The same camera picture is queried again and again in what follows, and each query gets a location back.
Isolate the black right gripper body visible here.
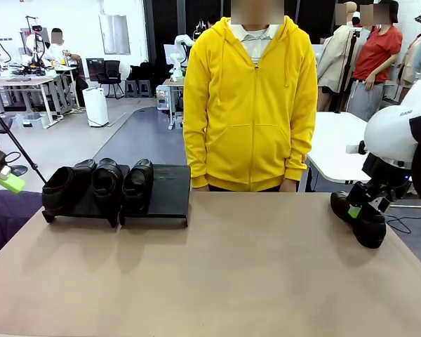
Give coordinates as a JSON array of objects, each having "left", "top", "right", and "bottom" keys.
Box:
[{"left": 350, "top": 152, "right": 408, "bottom": 199}]

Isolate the black leather loafer shoe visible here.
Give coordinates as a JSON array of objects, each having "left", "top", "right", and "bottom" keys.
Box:
[
  {"left": 91, "top": 157, "right": 124, "bottom": 221},
  {"left": 41, "top": 158, "right": 98, "bottom": 216},
  {"left": 121, "top": 158, "right": 155, "bottom": 216},
  {"left": 330, "top": 190, "right": 387, "bottom": 249}
]

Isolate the person's left forearm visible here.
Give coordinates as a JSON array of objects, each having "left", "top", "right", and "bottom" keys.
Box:
[{"left": 283, "top": 122, "right": 317, "bottom": 184}]

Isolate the person's right forearm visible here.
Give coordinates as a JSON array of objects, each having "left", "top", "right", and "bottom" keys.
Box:
[{"left": 182, "top": 122, "right": 211, "bottom": 190}]

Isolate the black angled shoe stand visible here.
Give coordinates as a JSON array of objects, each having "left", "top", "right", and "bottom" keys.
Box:
[
  {"left": 118, "top": 164, "right": 192, "bottom": 228},
  {"left": 41, "top": 163, "right": 131, "bottom": 229}
]

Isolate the black light stand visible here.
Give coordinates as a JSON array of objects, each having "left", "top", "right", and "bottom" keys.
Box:
[{"left": 336, "top": 29, "right": 362, "bottom": 113}]

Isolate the black bar stool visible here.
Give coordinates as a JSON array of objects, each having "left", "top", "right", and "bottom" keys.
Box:
[{"left": 0, "top": 117, "right": 29, "bottom": 178}]

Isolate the black tripod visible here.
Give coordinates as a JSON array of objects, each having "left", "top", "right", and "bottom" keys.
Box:
[{"left": 0, "top": 96, "right": 48, "bottom": 185}]

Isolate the dark purple cloth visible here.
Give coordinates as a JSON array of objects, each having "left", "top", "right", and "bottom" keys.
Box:
[{"left": 0, "top": 190, "right": 45, "bottom": 264}]

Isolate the clear storage box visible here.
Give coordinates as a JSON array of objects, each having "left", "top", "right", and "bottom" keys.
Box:
[{"left": 15, "top": 112, "right": 46, "bottom": 129}]

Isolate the white table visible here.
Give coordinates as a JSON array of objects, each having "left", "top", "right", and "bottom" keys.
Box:
[{"left": 303, "top": 111, "right": 421, "bottom": 211}]

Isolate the white workbench desk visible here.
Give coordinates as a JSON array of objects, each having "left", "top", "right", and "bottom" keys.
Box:
[{"left": 0, "top": 77, "right": 57, "bottom": 129}]

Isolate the white air purifier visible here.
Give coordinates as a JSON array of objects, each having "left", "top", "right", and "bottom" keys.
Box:
[{"left": 82, "top": 87, "right": 109, "bottom": 128}]

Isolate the seated person in white shirt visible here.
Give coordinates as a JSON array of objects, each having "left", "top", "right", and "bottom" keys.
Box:
[{"left": 41, "top": 27, "right": 82, "bottom": 67}]

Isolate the black office chair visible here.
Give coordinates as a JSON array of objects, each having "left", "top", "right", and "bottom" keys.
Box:
[{"left": 97, "top": 60, "right": 125, "bottom": 99}]

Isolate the person in yellow hoodie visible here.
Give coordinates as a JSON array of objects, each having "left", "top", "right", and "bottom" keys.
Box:
[{"left": 182, "top": 13, "right": 319, "bottom": 193}]

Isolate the black bag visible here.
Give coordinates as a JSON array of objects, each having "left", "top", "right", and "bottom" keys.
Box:
[{"left": 128, "top": 61, "right": 152, "bottom": 82}]

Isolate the robot cart with computer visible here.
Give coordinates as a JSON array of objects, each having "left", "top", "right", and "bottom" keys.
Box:
[{"left": 156, "top": 79, "right": 185, "bottom": 131}]

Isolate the black floor cable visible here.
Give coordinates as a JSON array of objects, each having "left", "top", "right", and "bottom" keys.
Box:
[{"left": 385, "top": 213, "right": 413, "bottom": 234}]

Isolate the grey wall panel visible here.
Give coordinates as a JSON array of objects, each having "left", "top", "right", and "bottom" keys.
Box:
[{"left": 98, "top": 14, "right": 131, "bottom": 55}]

